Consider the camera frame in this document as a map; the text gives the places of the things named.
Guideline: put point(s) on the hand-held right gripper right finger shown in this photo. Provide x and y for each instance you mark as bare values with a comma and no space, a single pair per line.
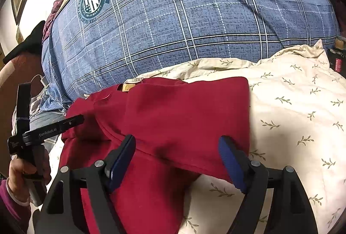
233,166

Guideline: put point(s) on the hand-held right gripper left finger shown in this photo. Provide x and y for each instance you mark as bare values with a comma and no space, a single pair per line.
121,162

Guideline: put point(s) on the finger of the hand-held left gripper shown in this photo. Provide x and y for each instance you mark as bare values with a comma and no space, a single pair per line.
67,123

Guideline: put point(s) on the dark red garment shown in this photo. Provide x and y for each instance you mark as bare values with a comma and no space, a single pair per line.
175,120

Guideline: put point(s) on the person's left forearm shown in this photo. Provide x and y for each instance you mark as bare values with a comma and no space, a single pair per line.
12,212

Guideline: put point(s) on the person's left hand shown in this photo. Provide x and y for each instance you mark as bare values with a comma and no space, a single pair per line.
16,171

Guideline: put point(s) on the cream leaf-print blanket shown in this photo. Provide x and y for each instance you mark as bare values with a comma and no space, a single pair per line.
292,120

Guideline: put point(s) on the black cloth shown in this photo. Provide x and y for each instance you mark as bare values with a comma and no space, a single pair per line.
28,44

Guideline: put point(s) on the dark red patterned cloth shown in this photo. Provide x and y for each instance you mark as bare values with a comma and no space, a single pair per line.
54,14

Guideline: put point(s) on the black box with red label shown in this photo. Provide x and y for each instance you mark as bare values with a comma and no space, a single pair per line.
338,60

